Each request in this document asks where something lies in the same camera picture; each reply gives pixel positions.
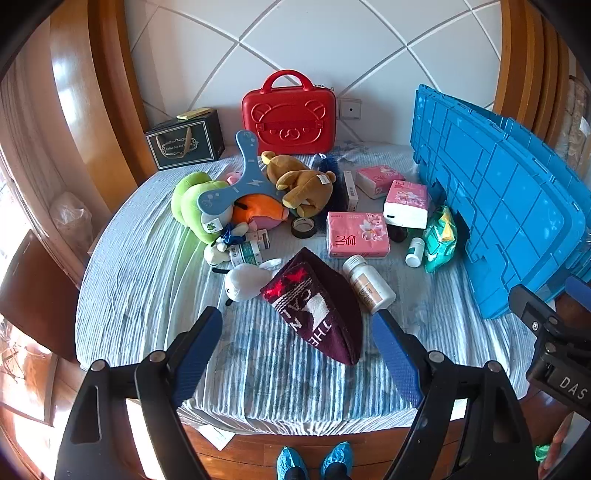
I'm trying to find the person's right shoe cover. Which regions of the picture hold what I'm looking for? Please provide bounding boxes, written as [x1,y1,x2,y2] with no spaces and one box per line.
[321,442,354,480]

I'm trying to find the brown bear plush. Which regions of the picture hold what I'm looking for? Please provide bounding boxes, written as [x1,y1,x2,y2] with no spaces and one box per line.
[261,151,337,219]

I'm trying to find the small pink tissue pack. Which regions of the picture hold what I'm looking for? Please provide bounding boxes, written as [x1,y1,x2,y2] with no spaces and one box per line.
[355,165,406,200]

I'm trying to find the blue boomerang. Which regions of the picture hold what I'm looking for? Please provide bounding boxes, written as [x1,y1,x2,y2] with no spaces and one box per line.
[198,130,282,217]

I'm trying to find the slim white box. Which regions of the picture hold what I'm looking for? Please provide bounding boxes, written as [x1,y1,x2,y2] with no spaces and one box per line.
[342,171,359,212]

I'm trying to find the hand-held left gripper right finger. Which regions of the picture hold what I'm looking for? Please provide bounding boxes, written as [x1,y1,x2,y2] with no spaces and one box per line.
[372,310,539,480]

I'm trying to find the blue plastic crate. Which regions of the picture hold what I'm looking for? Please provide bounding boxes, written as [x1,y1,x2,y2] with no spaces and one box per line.
[410,83,591,320]

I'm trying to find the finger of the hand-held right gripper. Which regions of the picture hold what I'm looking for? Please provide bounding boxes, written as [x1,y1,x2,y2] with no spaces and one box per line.
[508,285,561,334]
[564,275,591,303]

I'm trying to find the patterned rolled mat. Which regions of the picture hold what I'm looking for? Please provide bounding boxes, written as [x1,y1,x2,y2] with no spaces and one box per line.
[555,76,591,161]

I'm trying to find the person's right hand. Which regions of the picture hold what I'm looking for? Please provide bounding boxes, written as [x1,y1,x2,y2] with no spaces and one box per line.
[538,413,580,480]

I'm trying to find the large white tan-label bottle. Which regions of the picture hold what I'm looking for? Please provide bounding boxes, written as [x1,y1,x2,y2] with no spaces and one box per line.
[342,255,397,315]

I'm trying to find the dark brown board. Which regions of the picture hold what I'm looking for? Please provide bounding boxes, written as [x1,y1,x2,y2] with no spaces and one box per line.
[0,229,81,363]

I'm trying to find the maroon knit hat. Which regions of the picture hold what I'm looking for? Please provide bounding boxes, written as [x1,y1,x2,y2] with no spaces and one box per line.
[260,247,362,367]

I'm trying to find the green frog plush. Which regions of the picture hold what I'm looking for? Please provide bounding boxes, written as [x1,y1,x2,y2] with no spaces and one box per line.
[172,172,236,245]

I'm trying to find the black gift box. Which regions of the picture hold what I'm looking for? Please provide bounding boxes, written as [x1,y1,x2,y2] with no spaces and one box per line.
[145,109,225,171]

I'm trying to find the orange pink pig plush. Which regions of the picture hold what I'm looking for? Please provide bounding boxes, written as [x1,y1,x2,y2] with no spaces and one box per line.
[226,171,291,232]

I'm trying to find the clear plastic bag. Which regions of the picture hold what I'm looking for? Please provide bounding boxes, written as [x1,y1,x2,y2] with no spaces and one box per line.
[50,191,93,241]

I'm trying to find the small white green-label bottle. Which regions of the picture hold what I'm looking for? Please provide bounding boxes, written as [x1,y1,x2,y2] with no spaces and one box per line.
[405,237,426,267]

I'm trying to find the person's left shoe cover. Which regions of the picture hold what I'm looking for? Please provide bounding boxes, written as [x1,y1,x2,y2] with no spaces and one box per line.
[277,445,309,480]

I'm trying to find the small white dog plush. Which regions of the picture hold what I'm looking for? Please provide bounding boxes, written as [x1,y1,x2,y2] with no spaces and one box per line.
[204,222,250,273]

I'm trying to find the white plush toy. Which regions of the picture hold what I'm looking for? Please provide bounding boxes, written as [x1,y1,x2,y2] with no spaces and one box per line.
[224,258,283,306]

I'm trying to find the white paper sheet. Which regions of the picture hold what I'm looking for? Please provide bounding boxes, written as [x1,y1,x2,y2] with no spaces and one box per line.
[198,425,234,450]

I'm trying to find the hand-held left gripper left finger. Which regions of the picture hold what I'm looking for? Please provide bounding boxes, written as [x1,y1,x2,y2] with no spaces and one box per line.
[54,306,223,480]

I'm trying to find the pink floral tissue pack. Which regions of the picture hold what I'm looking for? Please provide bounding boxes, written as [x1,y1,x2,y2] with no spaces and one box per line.
[383,180,432,230]
[326,211,391,258]

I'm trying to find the green wet wipes pack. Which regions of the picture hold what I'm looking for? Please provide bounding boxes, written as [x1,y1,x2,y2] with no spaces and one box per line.
[422,205,458,274]

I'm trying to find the red bear suitcase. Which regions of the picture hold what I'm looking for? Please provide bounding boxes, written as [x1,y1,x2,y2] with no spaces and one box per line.
[241,69,337,155]

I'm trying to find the person's shoe cover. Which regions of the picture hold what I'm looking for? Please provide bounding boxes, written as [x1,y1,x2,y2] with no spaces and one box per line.
[277,445,309,480]
[321,442,354,480]

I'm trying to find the blue feather brush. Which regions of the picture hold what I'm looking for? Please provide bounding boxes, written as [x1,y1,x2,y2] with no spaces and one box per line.
[318,156,352,210]

